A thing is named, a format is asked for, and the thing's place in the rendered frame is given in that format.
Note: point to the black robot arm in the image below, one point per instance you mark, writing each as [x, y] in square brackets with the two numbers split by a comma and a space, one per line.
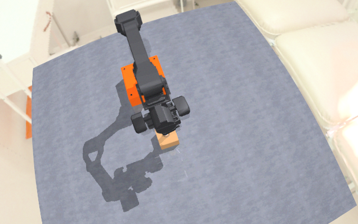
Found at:
[149, 81]

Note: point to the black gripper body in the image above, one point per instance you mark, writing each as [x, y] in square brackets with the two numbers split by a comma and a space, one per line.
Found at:
[180, 105]

